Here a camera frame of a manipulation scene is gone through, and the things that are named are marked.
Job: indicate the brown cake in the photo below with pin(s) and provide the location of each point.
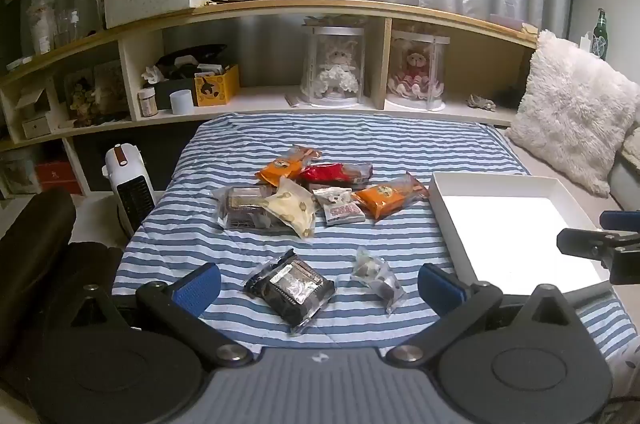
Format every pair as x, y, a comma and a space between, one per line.
240, 205

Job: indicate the floral picture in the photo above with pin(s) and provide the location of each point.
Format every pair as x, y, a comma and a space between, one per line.
95, 92

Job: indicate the white cardboard box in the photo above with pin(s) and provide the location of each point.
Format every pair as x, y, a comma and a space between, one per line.
510, 229

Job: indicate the green bottle with label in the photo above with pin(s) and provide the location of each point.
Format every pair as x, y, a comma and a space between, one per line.
600, 39

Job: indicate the white small snack packet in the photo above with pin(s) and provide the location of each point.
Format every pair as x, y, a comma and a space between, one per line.
341, 209

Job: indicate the white fluffy pillow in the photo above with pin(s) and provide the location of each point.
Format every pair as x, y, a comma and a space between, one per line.
570, 114

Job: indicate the red box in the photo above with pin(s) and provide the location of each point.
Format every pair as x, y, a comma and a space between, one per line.
56, 177

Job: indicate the red dress doll in case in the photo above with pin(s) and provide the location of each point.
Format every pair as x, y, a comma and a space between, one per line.
416, 72

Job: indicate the wooden shelf unit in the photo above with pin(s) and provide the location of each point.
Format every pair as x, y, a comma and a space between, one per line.
300, 7

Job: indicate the yellow cardboard box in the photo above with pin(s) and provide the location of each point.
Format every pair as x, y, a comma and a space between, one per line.
217, 89

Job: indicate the red snack packet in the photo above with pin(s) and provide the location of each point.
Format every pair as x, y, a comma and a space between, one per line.
325, 174

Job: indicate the cream snack packet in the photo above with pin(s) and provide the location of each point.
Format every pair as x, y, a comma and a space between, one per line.
293, 210

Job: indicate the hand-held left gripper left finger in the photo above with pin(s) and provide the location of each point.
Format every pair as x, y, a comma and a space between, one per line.
200, 288

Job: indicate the white dress doll in case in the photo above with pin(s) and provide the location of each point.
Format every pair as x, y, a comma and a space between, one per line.
335, 69

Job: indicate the small clear snack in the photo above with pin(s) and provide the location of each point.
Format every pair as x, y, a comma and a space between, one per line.
376, 279

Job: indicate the white cup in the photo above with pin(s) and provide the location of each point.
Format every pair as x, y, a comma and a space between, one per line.
181, 102

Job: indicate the grey cushion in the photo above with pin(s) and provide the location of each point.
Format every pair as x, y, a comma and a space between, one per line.
625, 186

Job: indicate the white space heater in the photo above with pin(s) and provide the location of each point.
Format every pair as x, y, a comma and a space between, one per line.
131, 191

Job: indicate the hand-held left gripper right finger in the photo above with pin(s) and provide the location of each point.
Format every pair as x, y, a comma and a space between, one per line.
440, 290

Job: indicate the dark cake with patterned label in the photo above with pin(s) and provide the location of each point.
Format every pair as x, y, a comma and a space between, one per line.
290, 291

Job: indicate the orange snack packet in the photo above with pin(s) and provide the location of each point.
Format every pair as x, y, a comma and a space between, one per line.
280, 170
387, 199

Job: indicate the blue striped blanket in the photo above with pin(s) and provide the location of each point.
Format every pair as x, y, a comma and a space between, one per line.
225, 139

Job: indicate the small cardboard box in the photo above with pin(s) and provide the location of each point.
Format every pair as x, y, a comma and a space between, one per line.
35, 117

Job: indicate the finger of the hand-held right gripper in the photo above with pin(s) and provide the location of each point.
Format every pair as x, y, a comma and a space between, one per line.
585, 244
621, 220

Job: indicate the black storage box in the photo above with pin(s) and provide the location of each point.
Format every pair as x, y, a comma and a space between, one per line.
175, 90

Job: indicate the small jar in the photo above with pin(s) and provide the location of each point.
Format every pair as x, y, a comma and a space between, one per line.
147, 103

